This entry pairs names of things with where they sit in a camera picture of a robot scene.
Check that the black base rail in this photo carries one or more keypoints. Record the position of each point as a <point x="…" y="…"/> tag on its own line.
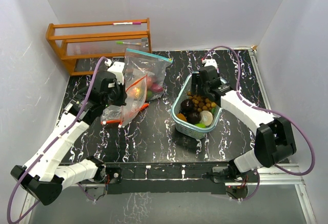
<point x="171" y="177"/>

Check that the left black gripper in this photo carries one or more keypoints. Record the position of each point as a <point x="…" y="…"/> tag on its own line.
<point x="120" y="101"/>

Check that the longan bunch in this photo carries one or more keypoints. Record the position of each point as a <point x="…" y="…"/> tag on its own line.
<point x="201" y="103"/>

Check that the magenta round fruit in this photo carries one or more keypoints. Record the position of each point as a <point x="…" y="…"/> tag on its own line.
<point x="156" y="88"/>

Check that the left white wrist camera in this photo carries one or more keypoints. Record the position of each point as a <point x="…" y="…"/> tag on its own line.
<point x="117" y="68"/>

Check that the blue-zipper clear bag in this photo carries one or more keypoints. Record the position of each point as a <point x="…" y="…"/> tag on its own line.
<point x="139" y="63"/>

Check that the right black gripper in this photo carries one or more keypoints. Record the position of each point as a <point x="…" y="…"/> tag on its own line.
<point x="196" y="81"/>

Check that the green marker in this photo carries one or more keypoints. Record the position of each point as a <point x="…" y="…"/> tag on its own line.
<point x="127" y="43"/>

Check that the orange fruit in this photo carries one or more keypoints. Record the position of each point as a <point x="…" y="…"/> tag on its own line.
<point x="181" y="117"/>

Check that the light blue plastic basket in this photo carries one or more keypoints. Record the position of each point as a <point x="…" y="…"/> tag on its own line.
<point x="184" y="106"/>

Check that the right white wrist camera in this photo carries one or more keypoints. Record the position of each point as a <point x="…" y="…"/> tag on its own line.
<point x="210" y="62"/>

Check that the white round bun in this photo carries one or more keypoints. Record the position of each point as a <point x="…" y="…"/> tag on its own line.
<point x="206" y="117"/>

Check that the orange-zipper clear bag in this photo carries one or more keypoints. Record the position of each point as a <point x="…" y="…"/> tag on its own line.
<point x="123" y="115"/>

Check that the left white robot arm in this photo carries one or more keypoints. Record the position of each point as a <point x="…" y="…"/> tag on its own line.
<point x="42" y="176"/>

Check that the green yellow mango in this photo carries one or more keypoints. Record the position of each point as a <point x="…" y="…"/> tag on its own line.
<point x="148" y="94"/>

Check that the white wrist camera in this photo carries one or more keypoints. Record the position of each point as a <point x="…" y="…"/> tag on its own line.
<point x="210" y="62"/>
<point x="117" y="68"/>

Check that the green lime fruit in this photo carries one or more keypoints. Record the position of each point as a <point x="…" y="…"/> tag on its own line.
<point x="200" y="125"/>

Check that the orange wooden shelf rack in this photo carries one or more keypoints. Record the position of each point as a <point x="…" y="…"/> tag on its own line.
<point x="75" y="41"/>

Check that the pink white marker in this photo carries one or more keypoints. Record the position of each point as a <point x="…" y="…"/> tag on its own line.
<point x="127" y="23"/>

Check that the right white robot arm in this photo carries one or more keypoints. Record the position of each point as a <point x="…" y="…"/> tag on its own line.
<point x="274" y="138"/>

